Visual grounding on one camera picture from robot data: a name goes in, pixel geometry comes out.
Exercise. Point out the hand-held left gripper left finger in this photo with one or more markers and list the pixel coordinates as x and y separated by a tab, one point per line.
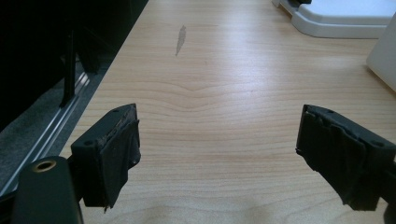
102	155

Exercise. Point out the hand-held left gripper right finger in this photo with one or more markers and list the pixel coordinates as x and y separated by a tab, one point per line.
336	155

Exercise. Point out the black metal stand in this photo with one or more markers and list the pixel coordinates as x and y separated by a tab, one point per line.
69	68

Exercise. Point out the white plastic tray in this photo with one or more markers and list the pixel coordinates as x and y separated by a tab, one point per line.
339	18

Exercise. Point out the aluminium floor rail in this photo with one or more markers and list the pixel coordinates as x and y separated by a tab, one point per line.
46	133

